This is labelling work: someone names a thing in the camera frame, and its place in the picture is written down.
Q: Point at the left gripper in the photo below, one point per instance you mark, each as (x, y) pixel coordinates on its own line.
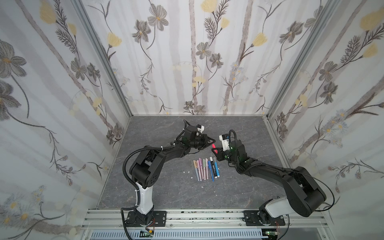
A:
(205, 138)

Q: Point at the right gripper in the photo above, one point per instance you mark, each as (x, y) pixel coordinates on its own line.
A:
(222, 153)

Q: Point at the pink highlighter pen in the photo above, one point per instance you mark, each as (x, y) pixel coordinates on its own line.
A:
(214, 149)

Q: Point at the light blue highlighter pen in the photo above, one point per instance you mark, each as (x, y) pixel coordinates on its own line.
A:
(216, 167)

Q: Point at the black marker white cap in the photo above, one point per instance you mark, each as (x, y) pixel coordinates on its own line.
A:
(213, 169)

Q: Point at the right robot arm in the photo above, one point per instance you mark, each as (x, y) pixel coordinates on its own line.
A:
(303, 194)

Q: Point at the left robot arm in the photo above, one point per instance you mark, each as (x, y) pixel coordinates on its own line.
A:
(142, 168)

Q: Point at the pale pink pen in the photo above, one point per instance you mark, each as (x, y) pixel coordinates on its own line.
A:
(206, 169)

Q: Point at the green capped pastel pen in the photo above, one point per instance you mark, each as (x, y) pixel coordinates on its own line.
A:
(204, 169)

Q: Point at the purple capped pastel pen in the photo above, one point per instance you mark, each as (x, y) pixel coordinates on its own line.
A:
(201, 169)

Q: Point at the light pink pastel pen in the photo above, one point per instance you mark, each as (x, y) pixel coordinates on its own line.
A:
(198, 169)

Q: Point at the yellow capped blue pen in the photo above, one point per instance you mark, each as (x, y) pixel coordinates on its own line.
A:
(196, 170)

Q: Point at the right green circuit board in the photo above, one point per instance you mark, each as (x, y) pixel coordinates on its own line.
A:
(271, 235)

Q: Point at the green circuit board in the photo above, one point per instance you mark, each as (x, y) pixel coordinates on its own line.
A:
(271, 235)
(146, 234)

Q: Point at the left green circuit board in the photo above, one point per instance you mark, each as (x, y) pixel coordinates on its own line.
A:
(146, 234)

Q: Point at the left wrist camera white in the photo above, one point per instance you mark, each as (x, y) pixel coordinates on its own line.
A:
(200, 128)

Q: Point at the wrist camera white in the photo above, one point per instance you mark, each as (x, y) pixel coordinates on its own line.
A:
(200, 128)
(225, 140)

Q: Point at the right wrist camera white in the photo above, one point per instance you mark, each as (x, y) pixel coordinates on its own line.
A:
(225, 140)

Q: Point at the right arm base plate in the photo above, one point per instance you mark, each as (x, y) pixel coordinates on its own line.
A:
(262, 219)

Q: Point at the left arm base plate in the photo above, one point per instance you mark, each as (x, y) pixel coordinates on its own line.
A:
(153, 218)

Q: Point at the aluminium frame rail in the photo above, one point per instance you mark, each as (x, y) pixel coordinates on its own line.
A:
(198, 218)

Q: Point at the white slotted cable duct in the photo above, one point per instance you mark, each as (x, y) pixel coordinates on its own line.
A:
(182, 234)

